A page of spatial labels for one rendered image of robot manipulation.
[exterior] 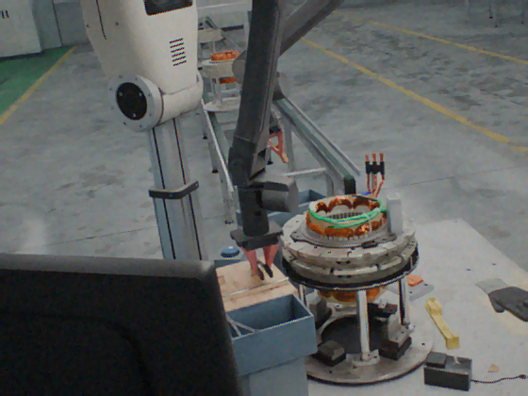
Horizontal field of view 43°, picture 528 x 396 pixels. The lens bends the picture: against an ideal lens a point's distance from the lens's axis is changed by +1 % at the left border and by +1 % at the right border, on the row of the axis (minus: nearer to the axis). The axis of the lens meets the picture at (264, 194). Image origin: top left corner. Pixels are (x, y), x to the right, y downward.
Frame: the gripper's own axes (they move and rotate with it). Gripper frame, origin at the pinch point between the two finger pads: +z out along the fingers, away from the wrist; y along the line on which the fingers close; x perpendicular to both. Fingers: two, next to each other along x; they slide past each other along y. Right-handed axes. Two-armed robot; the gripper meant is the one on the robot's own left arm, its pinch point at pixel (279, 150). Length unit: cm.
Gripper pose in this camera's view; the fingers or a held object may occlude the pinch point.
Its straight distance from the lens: 180.0
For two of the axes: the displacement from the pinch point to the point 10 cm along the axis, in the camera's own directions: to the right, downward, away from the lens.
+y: -1.0, -4.5, 8.9
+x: -9.0, 4.2, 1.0
